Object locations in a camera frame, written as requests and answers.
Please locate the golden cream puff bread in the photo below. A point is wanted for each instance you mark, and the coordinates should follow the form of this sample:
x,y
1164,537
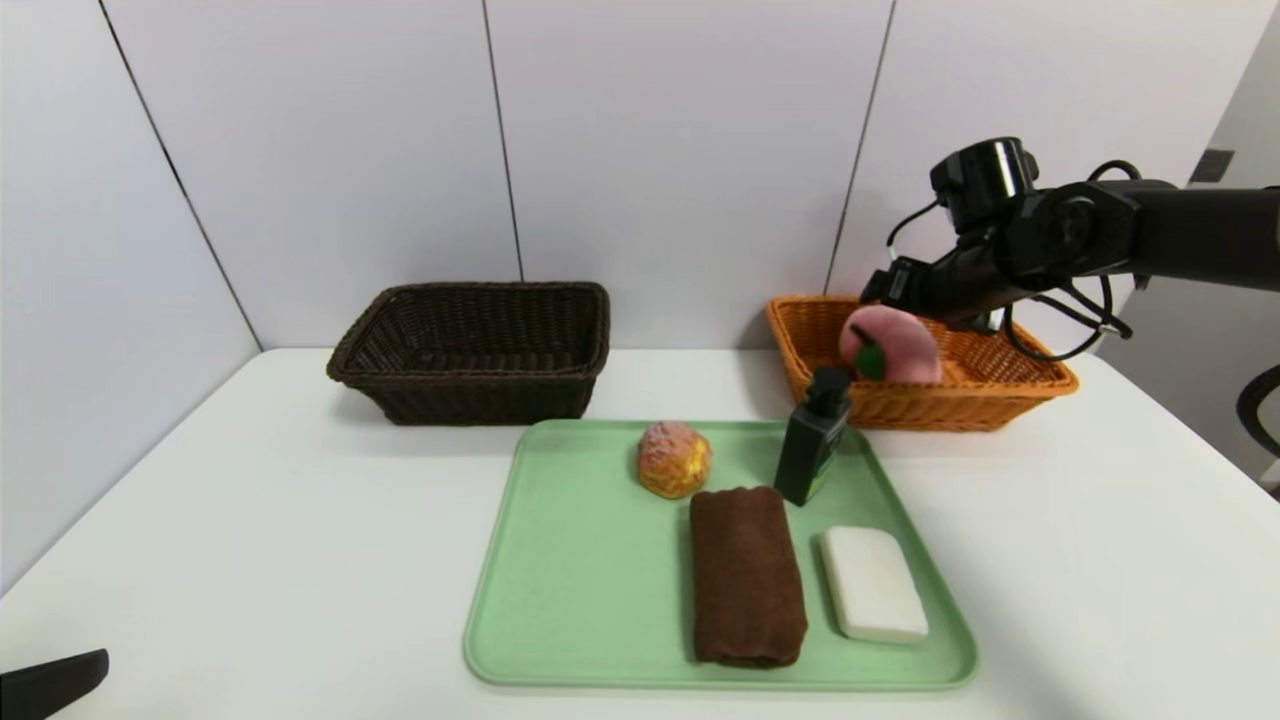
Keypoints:
x,y
675,460

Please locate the brown towel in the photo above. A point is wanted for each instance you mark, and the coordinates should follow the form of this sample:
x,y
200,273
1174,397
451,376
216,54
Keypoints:
x,y
748,580

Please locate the pink plush peach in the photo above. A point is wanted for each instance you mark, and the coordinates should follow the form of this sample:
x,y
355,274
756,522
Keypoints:
x,y
900,345

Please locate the orange wicker basket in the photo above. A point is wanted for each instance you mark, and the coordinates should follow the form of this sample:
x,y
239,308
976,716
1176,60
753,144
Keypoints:
x,y
980,395

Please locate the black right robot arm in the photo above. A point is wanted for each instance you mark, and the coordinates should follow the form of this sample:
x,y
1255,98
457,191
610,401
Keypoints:
x,y
1180,235

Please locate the dark wall plate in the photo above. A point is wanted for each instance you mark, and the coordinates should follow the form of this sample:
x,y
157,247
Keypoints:
x,y
1210,167

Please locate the dark brown wicker basket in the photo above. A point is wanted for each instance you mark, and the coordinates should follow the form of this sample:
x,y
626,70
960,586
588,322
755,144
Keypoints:
x,y
470,350

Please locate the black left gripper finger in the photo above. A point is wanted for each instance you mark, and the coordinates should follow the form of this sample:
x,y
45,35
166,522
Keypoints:
x,y
50,685

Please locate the dark green pump bottle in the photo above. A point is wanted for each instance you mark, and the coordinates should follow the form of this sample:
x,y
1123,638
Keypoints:
x,y
808,450

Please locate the white soap bar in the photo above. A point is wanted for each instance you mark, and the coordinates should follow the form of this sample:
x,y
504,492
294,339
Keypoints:
x,y
875,585

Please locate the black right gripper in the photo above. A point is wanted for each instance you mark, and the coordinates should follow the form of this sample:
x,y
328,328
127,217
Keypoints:
x,y
893,283

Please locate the light green plastic tray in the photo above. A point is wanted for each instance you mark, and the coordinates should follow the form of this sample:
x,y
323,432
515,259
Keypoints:
x,y
590,580

